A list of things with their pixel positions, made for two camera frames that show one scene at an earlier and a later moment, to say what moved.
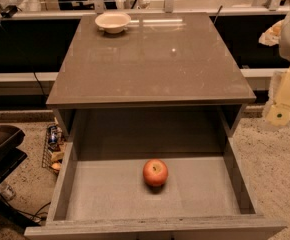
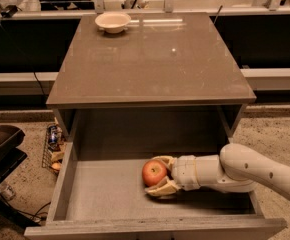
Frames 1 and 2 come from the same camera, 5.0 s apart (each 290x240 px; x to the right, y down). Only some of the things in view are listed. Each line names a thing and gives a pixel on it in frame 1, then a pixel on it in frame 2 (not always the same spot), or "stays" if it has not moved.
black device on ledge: x=9 y=11 stays
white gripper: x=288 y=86 to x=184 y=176
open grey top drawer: x=100 y=192 stays
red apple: x=155 y=172 stays
